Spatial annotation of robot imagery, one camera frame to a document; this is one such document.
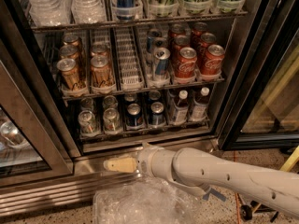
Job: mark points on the gold can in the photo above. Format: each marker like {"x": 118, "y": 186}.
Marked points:
{"x": 99, "y": 49}
{"x": 70, "y": 72}
{"x": 72, "y": 39}
{"x": 70, "y": 51}
{"x": 101, "y": 71}

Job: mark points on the red coca-cola can back right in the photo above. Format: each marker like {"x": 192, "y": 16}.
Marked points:
{"x": 198, "y": 29}

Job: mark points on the slim red bull can middle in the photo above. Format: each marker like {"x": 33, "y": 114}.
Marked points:
{"x": 159, "y": 42}

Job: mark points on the red coca-cola can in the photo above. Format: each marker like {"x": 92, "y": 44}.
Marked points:
{"x": 198, "y": 29}
{"x": 206, "y": 39}
{"x": 212, "y": 60}
{"x": 179, "y": 42}
{"x": 175, "y": 30}
{"x": 185, "y": 64}

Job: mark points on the white cap bottle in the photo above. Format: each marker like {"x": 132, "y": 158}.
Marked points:
{"x": 179, "y": 108}
{"x": 199, "y": 104}

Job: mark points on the green can top left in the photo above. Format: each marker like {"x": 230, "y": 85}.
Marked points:
{"x": 161, "y": 8}

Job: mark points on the clear water bottle right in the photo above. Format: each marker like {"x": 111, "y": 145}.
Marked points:
{"x": 88, "y": 11}

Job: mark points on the red coca-cola can middle right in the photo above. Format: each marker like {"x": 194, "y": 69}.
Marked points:
{"x": 206, "y": 39}

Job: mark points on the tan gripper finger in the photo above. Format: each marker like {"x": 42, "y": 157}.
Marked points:
{"x": 122, "y": 165}

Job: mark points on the slim red bull can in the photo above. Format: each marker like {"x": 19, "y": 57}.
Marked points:
{"x": 159, "y": 42}
{"x": 160, "y": 63}
{"x": 151, "y": 35}

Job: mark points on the gold can front right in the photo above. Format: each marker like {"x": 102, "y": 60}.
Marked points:
{"x": 101, "y": 71}

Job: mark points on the glass fridge door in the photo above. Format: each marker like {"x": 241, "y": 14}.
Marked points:
{"x": 24, "y": 111}
{"x": 263, "y": 112}

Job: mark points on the red coca-cola can middle left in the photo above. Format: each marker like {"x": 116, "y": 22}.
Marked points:
{"x": 179, "y": 42}

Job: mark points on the blue tape cross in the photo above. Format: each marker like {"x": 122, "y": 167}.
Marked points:
{"x": 216, "y": 194}

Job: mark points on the red coca-cola can front left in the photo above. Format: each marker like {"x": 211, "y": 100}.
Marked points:
{"x": 185, "y": 64}

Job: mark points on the gold can front left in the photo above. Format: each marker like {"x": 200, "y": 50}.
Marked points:
{"x": 70, "y": 72}

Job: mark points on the clear water bottle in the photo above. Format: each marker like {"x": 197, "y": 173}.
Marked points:
{"x": 50, "y": 12}
{"x": 88, "y": 11}

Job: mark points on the silver can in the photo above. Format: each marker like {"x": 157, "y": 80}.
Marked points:
{"x": 87, "y": 104}
{"x": 110, "y": 101}
{"x": 87, "y": 122}
{"x": 112, "y": 120}

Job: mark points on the empty white can tray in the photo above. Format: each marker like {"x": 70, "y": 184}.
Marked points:
{"x": 130, "y": 71}

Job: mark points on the red coca-cola can front right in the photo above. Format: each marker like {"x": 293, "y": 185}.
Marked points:
{"x": 212, "y": 60}

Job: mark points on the clear water bottle left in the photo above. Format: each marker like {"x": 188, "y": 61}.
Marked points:
{"x": 50, "y": 12}

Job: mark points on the slim red bull can back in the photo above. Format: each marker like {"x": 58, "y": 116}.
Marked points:
{"x": 151, "y": 35}

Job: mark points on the left glass fridge door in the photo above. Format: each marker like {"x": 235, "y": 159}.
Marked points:
{"x": 24, "y": 111}

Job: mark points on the silver can front far left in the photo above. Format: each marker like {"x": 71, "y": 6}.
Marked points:
{"x": 87, "y": 122}

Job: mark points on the clear plastic bin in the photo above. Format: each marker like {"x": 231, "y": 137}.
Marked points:
{"x": 146, "y": 201}

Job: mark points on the white cap bottle left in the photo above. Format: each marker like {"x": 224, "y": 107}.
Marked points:
{"x": 179, "y": 108}

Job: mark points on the red coca-cola can back left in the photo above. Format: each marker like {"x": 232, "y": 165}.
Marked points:
{"x": 175, "y": 30}

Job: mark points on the stainless fridge base grille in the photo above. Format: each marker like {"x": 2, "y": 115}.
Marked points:
{"x": 28, "y": 185}

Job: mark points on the red bull can top shelf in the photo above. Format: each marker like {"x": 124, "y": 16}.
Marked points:
{"x": 125, "y": 9}

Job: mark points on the white cap bottle right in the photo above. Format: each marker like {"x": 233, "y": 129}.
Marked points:
{"x": 199, "y": 104}

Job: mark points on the gold can back left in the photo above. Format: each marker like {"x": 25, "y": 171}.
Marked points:
{"x": 72, "y": 39}

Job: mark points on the silver can back far left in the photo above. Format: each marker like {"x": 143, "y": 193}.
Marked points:
{"x": 87, "y": 104}

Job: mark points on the can behind left door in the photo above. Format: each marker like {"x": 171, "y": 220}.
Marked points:
{"x": 12, "y": 134}

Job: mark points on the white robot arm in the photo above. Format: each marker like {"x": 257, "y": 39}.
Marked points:
{"x": 196, "y": 171}

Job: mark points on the gold can middle left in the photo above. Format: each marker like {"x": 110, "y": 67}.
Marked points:
{"x": 70, "y": 51}

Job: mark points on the slim red bull can front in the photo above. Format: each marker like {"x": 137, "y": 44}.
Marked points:
{"x": 160, "y": 63}

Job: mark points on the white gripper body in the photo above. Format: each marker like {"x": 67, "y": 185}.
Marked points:
{"x": 144, "y": 162}

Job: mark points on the right glass fridge door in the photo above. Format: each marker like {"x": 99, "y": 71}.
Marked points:
{"x": 263, "y": 112}

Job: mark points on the gold can back right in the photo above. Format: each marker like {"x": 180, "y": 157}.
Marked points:
{"x": 99, "y": 49}

